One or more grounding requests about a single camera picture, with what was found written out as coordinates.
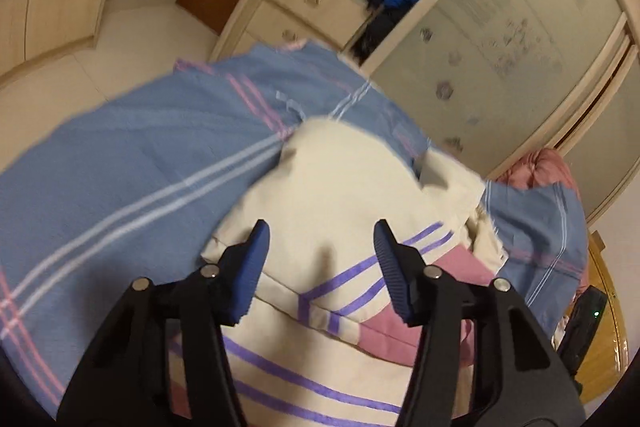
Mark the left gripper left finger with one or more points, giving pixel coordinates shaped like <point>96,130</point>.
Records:
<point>240,267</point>

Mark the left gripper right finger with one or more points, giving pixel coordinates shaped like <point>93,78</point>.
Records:
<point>401,266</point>

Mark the cream and pink hooded jacket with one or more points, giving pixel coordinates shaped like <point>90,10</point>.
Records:
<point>321,344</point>

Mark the blue striped bed sheet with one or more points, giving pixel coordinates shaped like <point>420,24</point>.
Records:
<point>138,187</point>

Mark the frosted glass wardrobe door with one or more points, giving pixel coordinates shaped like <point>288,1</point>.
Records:
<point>492,80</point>

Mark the light wood drawer unit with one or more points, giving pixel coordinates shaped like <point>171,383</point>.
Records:
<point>335,23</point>

